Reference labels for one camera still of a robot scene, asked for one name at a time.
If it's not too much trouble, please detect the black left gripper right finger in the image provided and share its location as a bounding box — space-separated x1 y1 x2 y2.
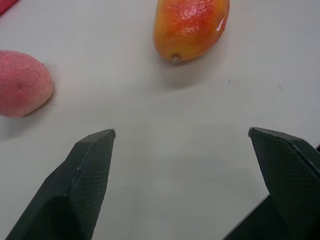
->
221 126 320 240

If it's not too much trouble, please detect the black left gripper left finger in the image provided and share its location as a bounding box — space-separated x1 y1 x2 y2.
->
4 128 117 240

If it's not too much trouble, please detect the pink peach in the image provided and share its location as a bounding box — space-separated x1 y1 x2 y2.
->
0 49 54 118

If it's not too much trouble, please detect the orange red mango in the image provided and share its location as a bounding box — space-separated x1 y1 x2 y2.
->
152 0 231 64

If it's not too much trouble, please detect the red object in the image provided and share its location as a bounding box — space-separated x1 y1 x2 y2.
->
0 0 18 16

